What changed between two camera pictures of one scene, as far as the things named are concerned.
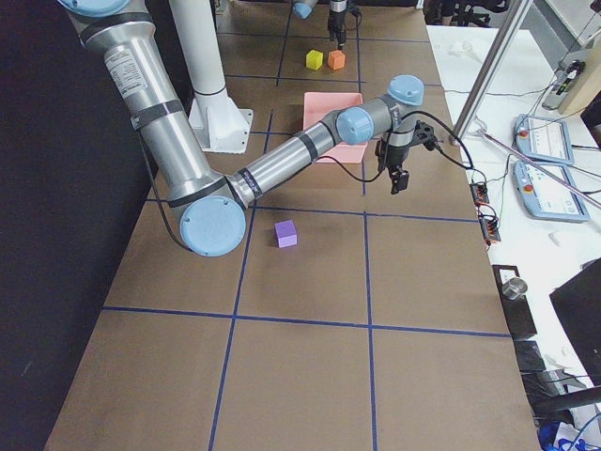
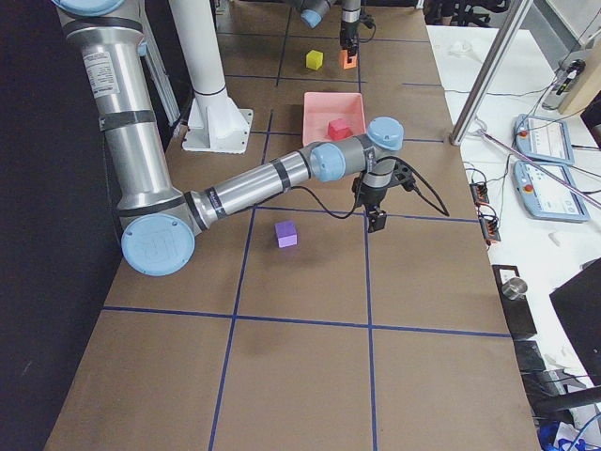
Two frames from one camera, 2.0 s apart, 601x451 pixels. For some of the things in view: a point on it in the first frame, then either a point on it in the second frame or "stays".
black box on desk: x=517 y=310 stays
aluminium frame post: x=488 y=71 stays
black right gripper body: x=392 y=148 → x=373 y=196
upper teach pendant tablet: x=543 y=139 stays
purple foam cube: x=285 y=233 stays
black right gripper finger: x=400 y=180 → x=377 y=220
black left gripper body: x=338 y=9 → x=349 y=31
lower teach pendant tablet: x=544 y=196 stays
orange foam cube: x=336 y=59 → x=344 y=59
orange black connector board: x=480 y=193 stays
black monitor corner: x=578 y=305 stays
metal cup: x=513 y=287 stays
